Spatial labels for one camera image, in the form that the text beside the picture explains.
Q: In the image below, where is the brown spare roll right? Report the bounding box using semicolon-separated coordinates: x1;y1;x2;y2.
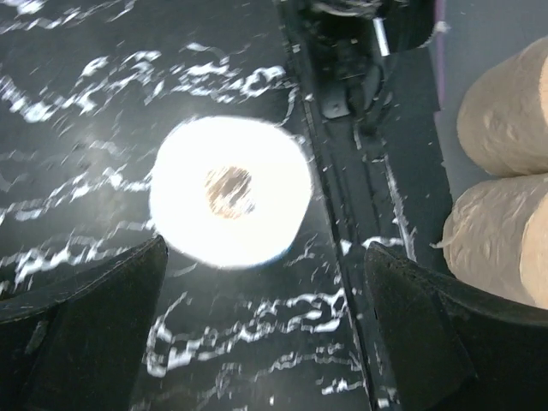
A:
433;174;547;309

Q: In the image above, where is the brown spare roll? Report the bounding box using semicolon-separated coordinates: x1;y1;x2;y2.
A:
433;174;547;309
456;37;547;177

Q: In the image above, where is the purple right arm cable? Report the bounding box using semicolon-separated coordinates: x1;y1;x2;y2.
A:
432;0;449;116

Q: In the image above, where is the brown spare roll middle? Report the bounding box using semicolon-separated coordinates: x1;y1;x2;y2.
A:
456;37;547;177

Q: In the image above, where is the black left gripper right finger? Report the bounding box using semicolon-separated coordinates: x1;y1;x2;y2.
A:
365;243;547;410

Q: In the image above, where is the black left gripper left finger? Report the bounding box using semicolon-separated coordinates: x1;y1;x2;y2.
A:
1;235;168;410

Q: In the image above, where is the blue white roll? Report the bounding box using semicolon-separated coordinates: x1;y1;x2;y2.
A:
148;116;314;270

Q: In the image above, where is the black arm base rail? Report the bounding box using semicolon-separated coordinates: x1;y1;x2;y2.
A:
276;1;459;410

